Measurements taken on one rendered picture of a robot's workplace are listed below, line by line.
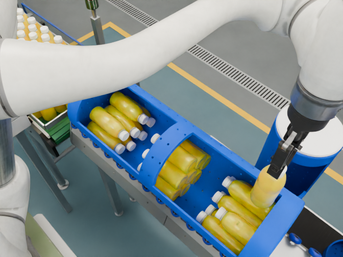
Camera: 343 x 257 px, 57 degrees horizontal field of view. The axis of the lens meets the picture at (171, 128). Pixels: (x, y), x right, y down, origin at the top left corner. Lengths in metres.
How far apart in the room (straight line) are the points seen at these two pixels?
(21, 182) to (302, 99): 0.74
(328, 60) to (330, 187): 2.12
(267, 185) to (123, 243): 1.50
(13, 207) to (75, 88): 0.62
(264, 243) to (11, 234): 0.67
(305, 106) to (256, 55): 2.76
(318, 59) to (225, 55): 2.76
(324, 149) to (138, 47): 1.06
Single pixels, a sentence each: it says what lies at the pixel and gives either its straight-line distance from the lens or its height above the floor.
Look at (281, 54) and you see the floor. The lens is 3.41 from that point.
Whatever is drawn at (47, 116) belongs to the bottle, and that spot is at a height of 0.94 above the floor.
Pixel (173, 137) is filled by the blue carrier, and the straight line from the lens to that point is 1.03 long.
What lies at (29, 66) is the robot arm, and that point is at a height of 1.82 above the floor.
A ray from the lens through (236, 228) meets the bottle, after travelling 1.03.
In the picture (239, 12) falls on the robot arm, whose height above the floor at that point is 1.77.
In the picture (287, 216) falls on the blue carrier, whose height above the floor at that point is 1.23.
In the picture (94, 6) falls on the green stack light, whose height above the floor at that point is 1.18.
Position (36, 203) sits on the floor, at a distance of 2.45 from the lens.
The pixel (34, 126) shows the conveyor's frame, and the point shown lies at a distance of 1.61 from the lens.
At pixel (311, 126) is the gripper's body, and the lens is 0.62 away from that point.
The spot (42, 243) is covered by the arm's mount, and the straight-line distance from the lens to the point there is 1.14.
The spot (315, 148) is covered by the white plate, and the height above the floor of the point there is 1.04.
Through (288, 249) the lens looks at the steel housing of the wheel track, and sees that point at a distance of 1.27.
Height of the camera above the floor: 2.08
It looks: 53 degrees down
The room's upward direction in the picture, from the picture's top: straight up
